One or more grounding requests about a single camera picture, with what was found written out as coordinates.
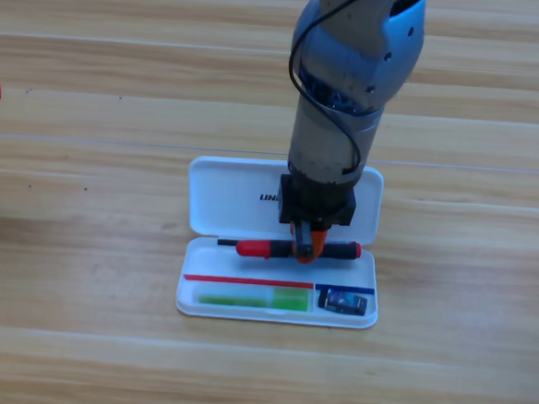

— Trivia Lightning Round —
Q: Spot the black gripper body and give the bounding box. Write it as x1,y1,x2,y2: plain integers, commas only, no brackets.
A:
276,172,361,231

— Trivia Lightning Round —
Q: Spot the orange black-tipped gripper finger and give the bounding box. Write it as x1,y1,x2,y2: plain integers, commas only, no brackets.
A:
293,225,329,267

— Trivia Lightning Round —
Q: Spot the red and black marker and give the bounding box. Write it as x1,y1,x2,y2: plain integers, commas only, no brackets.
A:
234,233,364,267

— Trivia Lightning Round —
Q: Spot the green highlighter pen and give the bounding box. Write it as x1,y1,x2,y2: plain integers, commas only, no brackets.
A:
196,280,313,313

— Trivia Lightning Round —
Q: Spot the black eraser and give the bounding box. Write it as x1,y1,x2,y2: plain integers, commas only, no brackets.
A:
317,287,370,318

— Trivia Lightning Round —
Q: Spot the white Unitree pencil case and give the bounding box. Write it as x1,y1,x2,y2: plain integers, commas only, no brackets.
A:
174,153,389,331

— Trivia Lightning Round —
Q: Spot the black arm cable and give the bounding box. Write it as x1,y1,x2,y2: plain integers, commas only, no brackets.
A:
280,0,376,178

